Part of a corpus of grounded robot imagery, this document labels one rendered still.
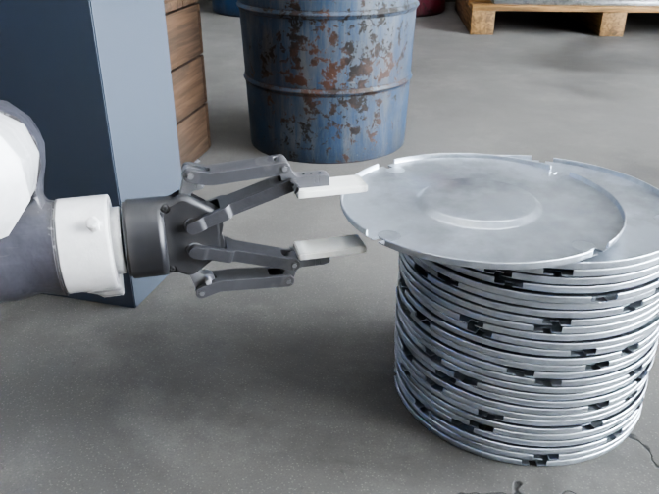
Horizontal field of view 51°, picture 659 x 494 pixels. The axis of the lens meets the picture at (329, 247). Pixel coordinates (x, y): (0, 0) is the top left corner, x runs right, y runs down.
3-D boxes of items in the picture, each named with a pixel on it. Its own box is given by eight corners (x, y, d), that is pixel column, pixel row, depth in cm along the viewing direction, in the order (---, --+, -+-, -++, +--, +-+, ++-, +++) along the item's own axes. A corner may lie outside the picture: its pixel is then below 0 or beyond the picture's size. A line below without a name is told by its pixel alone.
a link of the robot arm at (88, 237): (48, 222, 58) (116, 216, 59) (62, 171, 69) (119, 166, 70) (74, 346, 63) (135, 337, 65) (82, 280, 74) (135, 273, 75)
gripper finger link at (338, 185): (290, 187, 68) (290, 180, 68) (359, 180, 70) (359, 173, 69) (297, 199, 66) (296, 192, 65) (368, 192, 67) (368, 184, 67)
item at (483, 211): (466, 143, 91) (467, 137, 91) (681, 214, 71) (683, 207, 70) (286, 196, 75) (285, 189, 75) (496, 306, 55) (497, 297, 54)
